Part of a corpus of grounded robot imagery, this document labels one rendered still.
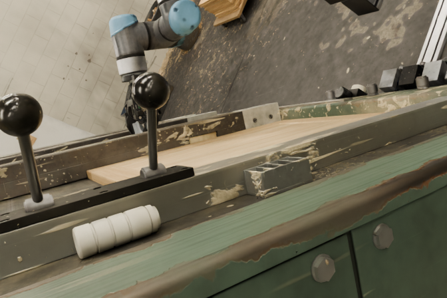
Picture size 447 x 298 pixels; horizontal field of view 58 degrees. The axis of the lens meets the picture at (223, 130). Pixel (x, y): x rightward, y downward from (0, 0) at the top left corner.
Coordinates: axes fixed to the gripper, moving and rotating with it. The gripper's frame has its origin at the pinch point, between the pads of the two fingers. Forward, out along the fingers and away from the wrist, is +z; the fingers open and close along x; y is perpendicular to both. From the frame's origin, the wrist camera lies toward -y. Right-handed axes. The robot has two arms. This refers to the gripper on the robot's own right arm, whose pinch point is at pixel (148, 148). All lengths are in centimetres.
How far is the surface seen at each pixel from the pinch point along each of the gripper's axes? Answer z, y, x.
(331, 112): -1.0, 31.7, 38.0
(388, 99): -3, 49, 38
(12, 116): -13, 70, -31
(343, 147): 0, 65, 8
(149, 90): -13, 69, -20
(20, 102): -14, 69, -31
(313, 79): -7, -103, 153
